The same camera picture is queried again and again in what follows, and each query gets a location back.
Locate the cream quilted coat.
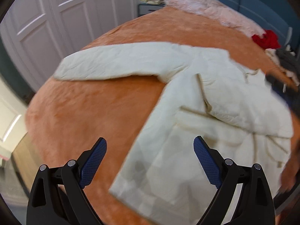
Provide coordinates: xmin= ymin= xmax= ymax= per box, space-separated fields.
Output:
xmin=54 ymin=42 xmax=293 ymax=224

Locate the dark grey knit garment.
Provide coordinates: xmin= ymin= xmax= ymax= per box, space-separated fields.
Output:
xmin=276 ymin=48 xmax=299 ymax=77

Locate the cream fluffy garment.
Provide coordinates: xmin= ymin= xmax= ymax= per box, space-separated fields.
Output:
xmin=265 ymin=48 xmax=299 ymax=86

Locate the red garment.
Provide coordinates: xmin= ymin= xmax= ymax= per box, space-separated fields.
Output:
xmin=252 ymin=29 xmax=281 ymax=50

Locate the blue upholstered headboard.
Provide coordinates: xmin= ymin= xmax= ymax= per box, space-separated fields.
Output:
xmin=219 ymin=0 xmax=299 ymax=49

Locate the white door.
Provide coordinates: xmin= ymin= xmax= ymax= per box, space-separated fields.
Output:
xmin=0 ymin=79 xmax=27 ymax=167

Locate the pink floral duvet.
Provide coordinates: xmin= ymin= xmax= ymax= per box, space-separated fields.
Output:
xmin=165 ymin=0 xmax=265 ymax=38

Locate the grey bedside table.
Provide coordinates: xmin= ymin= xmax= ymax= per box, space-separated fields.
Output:
xmin=137 ymin=3 xmax=165 ymax=17

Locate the white panelled wardrobe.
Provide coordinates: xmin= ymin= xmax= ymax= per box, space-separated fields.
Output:
xmin=1 ymin=0 xmax=140 ymax=90

